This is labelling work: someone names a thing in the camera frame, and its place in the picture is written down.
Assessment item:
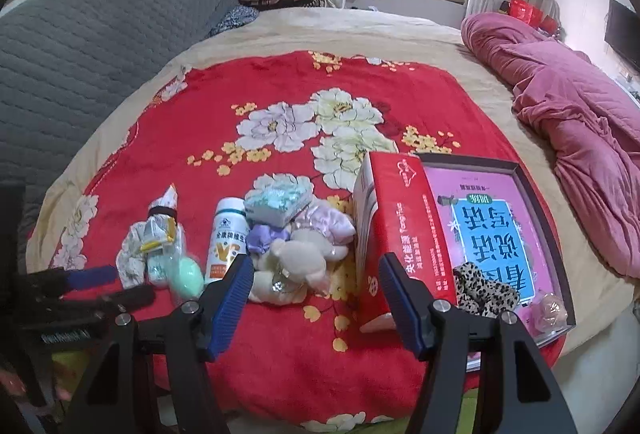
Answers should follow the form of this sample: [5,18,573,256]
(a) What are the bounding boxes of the clear bag with green sponge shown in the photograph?
[145,224,206,307]

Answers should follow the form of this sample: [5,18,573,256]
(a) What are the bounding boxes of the leopard print scrunchie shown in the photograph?
[452,263,522,319]

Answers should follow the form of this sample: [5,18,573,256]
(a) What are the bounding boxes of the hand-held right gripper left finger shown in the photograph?
[62,254,256,434]

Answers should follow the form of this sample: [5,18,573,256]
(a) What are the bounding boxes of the green cloth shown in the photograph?
[380,389,481,434]

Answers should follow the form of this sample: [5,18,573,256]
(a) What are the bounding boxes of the red gift bags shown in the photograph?
[500,0,561,34]

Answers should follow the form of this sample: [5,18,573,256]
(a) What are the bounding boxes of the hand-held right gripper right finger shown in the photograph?
[378,253,583,434]

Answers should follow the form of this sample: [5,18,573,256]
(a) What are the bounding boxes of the beige bed sheet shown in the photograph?
[25,6,640,365]

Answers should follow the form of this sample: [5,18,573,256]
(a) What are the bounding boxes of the red floral blanket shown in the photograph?
[26,50,566,432]

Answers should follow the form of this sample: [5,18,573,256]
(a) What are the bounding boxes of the pink quilt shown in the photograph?
[460,12,640,279]

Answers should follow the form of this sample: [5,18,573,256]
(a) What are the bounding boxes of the white supplement bottle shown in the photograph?
[206,197,249,285]

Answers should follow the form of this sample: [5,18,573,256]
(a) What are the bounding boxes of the teal patterned tissue packet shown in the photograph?
[243,184,312,225]

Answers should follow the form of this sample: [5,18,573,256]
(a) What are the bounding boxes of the person's left hand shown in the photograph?
[0,363,27,399]

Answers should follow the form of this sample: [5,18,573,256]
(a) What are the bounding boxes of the shallow box with pink print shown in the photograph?
[415,153,577,372]

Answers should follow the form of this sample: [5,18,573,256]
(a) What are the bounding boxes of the white window bench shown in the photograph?
[350,0,466,27]

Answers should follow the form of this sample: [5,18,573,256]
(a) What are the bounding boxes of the purple toy in plastic bag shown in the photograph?
[290,204,357,247]

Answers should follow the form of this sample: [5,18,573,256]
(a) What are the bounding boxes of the blue patterned pillow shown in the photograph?
[207,6,261,37]

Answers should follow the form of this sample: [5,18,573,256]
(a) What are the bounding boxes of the purple scrunchie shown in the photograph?
[246,223,291,257]

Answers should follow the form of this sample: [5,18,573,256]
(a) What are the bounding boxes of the pink powder puff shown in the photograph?
[531,292,568,332]

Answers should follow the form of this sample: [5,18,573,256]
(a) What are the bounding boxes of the black wall television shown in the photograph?
[604,0,640,74]

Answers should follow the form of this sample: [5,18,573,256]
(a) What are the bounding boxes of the white spray bottle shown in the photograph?
[116,184,181,289]

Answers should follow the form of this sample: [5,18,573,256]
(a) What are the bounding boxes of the white plush toy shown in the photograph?
[247,229,351,305]

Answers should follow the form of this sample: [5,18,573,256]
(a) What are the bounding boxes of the red cardboard box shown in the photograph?
[352,151,461,334]

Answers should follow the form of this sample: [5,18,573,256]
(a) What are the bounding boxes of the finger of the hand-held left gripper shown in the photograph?
[22,265,119,297]
[55,285,157,315]

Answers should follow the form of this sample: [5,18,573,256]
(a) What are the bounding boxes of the grey quilted headboard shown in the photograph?
[0,0,241,275]

